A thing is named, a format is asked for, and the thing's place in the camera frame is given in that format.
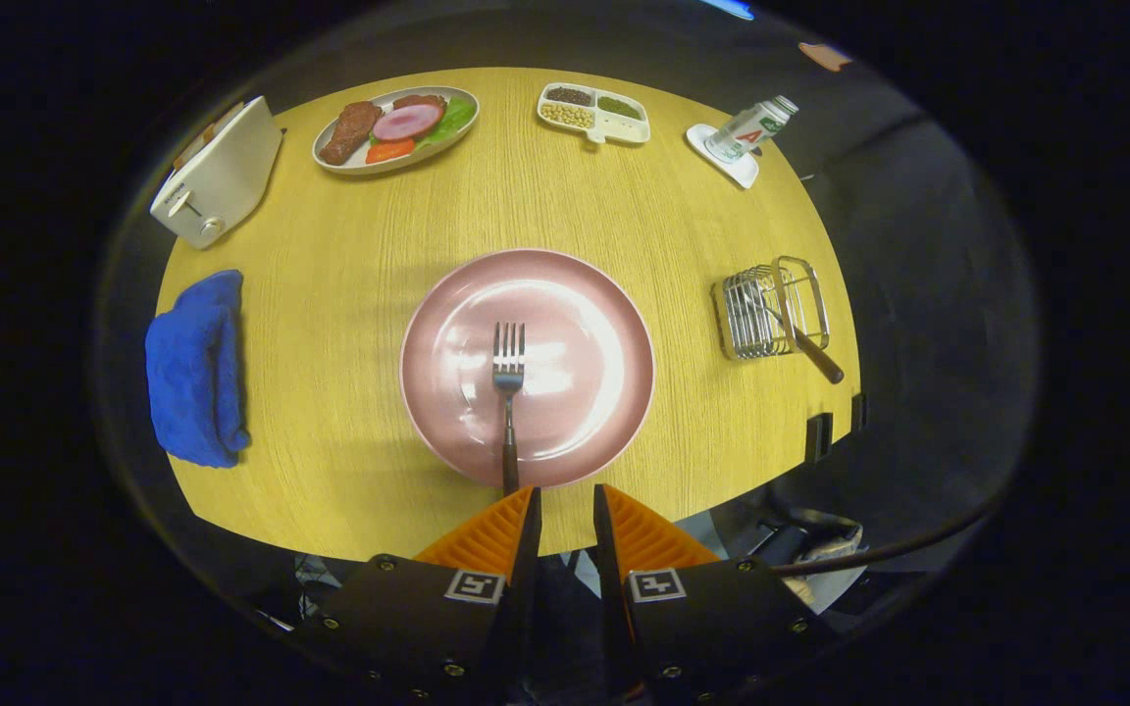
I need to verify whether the oval grey food plate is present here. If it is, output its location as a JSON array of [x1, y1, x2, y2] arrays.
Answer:
[[312, 85, 481, 177]]

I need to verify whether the wooden-handled metal spoon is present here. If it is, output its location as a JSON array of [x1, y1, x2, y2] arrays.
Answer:
[[742, 294, 846, 385]]

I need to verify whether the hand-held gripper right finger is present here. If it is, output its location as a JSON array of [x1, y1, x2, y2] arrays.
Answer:
[[592, 483, 836, 702]]

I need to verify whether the white divided seasoning dish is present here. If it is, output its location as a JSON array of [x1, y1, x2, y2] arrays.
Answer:
[[537, 82, 652, 146]]

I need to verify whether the white labelled bottle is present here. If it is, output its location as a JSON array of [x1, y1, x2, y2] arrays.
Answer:
[[704, 95, 800, 164]]

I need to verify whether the black cable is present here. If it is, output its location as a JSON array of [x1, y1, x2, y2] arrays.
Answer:
[[771, 485, 1012, 580]]

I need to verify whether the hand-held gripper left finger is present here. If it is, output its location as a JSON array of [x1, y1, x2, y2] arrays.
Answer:
[[290, 485, 543, 702]]

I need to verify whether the round pink plate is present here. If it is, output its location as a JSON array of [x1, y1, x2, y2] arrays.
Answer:
[[399, 248, 656, 489]]

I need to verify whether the pink ham slice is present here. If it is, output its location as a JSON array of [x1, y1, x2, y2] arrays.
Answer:
[[372, 103, 446, 143]]

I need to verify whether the blue towel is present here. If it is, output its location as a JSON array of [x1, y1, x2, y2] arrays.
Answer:
[[144, 270, 253, 470]]

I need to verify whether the metal wire cutlery rack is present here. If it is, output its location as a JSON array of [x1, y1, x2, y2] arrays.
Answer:
[[711, 256, 832, 362]]

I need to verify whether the green lettuce leaf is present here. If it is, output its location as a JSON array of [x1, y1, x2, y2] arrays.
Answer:
[[418, 96, 478, 148]]

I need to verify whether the brown meat patty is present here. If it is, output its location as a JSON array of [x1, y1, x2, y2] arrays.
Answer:
[[319, 100, 385, 166]]

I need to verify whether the white square coaster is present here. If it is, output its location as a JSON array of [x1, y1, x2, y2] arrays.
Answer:
[[686, 123, 761, 190]]

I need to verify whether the wooden-handled metal fork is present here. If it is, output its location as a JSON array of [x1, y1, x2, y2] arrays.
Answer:
[[492, 322, 528, 496]]

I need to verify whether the white toaster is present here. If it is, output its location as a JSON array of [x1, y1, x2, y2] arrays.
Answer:
[[149, 95, 284, 250]]

